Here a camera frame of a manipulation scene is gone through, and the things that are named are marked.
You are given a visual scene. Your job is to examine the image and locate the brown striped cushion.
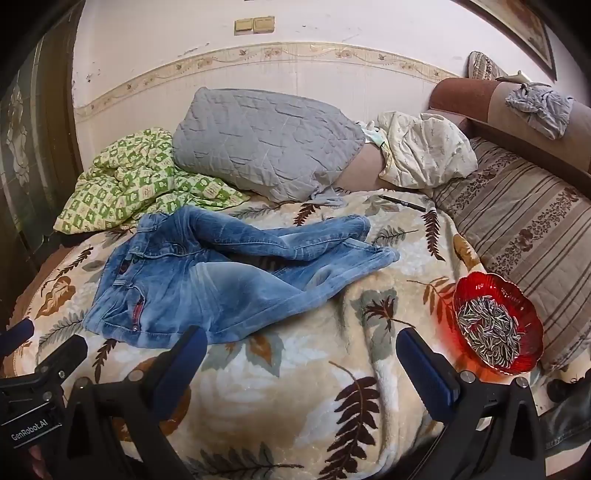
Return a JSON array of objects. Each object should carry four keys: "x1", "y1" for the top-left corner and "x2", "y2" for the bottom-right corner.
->
[{"x1": 431, "y1": 136, "x2": 591, "y2": 376}]

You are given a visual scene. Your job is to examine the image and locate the red glass bowl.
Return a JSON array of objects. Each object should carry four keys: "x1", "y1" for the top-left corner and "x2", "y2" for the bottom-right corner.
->
[{"x1": 451, "y1": 271, "x2": 546, "y2": 376}]

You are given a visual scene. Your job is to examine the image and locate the small patterned pillow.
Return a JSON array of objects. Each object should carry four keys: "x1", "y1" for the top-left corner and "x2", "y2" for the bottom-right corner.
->
[{"x1": 466, "y1": 51, "x2": 509, "y2": 82}]

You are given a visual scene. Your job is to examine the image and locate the beige bolster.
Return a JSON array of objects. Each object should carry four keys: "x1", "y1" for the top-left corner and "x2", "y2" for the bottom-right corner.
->
[{"x1": 332, "y1": 142, "x2": 389, "y2": 192}]

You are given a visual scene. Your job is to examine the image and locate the green checkered cloth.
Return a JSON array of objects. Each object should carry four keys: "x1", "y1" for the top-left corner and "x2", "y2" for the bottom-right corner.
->
[{"x1": 53, "y1": 127, "x2": 252, "y2": 236}]

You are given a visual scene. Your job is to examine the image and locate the grey dolphin figurine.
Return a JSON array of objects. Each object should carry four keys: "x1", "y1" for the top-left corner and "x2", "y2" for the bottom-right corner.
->
[{"x1": 495, "y1": 70, "x2": 548, "y2": 86}]

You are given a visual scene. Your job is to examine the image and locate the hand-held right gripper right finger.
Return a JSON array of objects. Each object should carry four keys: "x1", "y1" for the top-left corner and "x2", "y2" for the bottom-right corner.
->
[{"x1": 396, "y1": 327, "x2": 546, "y2": 480}]

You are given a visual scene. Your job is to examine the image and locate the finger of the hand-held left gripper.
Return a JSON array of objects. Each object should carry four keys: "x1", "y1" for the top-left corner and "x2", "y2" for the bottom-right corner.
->
[
  {"x1": 28, "y1": 335, "x2": 89, "y2": 393},
  {"x1": 0, "y1": 318, "x2": 36, "y2": 359}
]

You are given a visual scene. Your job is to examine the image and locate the brown sofa armrest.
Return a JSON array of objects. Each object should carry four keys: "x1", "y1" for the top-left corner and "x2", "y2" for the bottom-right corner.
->
[{"x1": 427, "y1": 78, "x2": 591, "y2": 172}]

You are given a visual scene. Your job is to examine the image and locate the grey quilted pillow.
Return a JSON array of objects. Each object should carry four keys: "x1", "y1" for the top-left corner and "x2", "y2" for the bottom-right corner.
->
[{"x1": 172, "y1": 88, "x2": 365, "y2": 206}]

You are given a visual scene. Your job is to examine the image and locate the blue denim pants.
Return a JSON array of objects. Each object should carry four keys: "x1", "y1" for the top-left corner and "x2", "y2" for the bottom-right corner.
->
[{"x1": 83, "y1": 205, "x2": 400, "y2": 347}]

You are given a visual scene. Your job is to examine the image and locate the cream floral pillow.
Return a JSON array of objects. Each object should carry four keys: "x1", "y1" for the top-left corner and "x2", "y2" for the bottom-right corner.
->
[{"x1": 376, "y1": 111, "x2": 479, "y2": 190}]

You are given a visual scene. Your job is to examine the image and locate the dark cloth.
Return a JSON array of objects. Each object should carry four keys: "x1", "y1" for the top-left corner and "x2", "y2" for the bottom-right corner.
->
[{"x1": 538, "y1": 392, "x2": 591, "y2": 480}]

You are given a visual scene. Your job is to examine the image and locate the wooden glass door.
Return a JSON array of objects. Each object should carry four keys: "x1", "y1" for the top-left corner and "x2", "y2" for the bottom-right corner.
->
[{"x1": 0, "y1": 0, "x2": 86, "y2": 326}]

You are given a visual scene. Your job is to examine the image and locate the framed wall picture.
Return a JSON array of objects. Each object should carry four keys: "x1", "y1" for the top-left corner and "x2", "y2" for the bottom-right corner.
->
[{"x1": 466, "y1": 0, "x2": 557, "y2": 82}]

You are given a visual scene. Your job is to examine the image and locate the grey crumpled cloth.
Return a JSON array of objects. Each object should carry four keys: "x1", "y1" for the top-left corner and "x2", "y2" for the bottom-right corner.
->
[{"x1": 505, "y1": 85, "x2": 576, "y2": 140}]

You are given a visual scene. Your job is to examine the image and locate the heap of sunflower seeds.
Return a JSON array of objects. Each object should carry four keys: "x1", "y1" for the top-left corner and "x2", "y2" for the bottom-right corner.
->
[{"x1": 456, "y1": 298, "x2": 523, "y2": 370}]

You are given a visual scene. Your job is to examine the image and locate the black pen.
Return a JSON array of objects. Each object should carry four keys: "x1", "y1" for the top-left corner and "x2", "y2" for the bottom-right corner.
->
[{"x1": 379, "y1": 194, "x2": 428, "y2": 213}]

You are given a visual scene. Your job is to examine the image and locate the leaf print blanket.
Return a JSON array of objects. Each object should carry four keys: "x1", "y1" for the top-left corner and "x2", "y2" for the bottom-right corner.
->
[{"x1": 9, "y1": 189, "x2": 491, "y2": 480}]

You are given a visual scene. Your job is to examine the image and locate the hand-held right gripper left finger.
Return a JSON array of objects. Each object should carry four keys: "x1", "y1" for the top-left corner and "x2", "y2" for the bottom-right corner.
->
[{"x1": 65, "y1": 325, "x2": 209, "y2": 480}]

